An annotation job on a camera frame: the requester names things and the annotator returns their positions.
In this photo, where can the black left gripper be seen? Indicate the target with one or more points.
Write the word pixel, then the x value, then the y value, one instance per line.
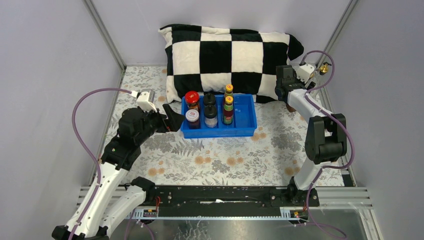
pixel 173 124

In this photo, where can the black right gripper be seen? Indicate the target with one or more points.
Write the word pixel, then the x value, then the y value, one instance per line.
pixel 298 80

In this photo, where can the white lid sauce jar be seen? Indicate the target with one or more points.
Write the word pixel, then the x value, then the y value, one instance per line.
pixel 193 119

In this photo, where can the red lid sauce jar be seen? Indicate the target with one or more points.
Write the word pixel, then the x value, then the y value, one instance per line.
pixel 192 100

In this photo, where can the black cap shaker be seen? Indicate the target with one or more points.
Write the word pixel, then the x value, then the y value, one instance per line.
pixel 209 99
pixel 210 116

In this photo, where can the yellow cap sauce bottle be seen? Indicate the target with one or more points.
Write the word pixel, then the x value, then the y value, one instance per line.
pixel 228 110
pixel 229 90

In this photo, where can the blue plastic divided bin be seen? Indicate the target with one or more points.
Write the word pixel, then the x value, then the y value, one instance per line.
pixel 244 119

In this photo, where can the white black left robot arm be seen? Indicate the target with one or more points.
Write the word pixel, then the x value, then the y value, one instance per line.
pixel 94 220

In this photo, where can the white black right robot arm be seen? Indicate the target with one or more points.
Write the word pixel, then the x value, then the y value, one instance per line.
pixel 325 140

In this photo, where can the black white checkered pillow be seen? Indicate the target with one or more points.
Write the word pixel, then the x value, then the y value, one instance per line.
pixel 207 59

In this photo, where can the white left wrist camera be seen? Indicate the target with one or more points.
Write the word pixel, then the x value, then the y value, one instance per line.
pixel 144 99

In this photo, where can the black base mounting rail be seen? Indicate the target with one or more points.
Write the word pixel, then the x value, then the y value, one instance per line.
pixel 227 201

